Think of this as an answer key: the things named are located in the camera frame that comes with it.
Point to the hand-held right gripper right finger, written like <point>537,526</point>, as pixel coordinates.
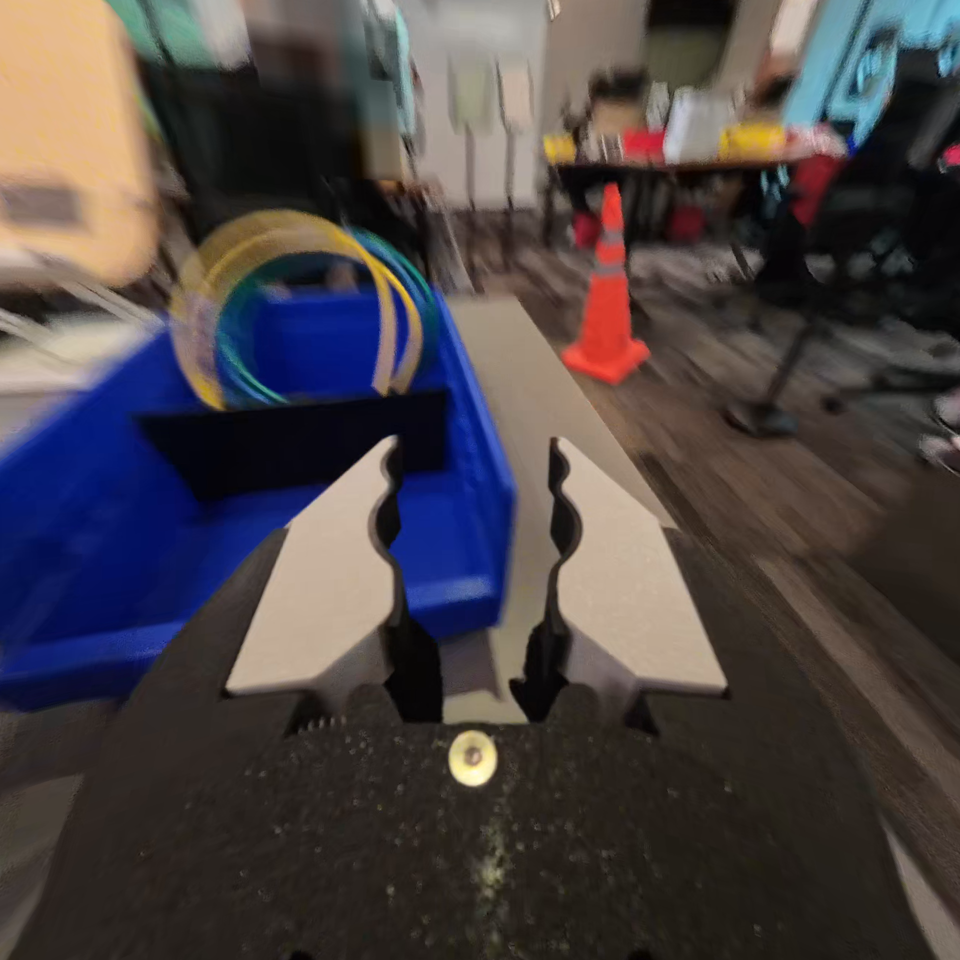
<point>637,600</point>

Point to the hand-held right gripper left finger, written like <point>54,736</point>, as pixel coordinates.
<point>322,600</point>

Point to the blue storage bin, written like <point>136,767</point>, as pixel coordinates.
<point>112,540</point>

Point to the black bin divider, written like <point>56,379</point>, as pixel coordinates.
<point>300,442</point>

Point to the orange traffic cone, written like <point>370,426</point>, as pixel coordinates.
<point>607,315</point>

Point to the dark work table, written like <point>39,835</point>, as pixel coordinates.
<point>675,169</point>

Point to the black office chair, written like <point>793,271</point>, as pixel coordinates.
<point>847,217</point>

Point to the wooden stand with white base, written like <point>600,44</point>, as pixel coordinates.
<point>67,112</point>

